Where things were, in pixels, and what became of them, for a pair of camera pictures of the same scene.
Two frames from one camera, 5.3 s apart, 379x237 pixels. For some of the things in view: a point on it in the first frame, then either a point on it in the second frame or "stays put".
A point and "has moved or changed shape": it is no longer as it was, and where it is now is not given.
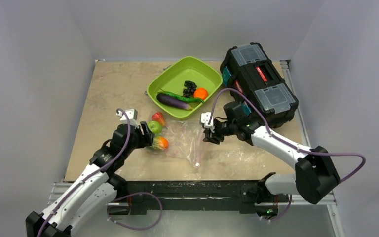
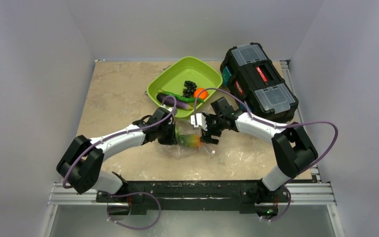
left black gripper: [145, 139] → [171, 140]
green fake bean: [189, 99] stays put
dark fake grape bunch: [191, 87] stays put
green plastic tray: [189, 68] stays put
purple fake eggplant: [173, 101] stays put
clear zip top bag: [186, 140] has moved or changed shape
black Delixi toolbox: [247, 69] stays put
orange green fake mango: [160, 143] → [190, 140]
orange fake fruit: [201, 93] stays put
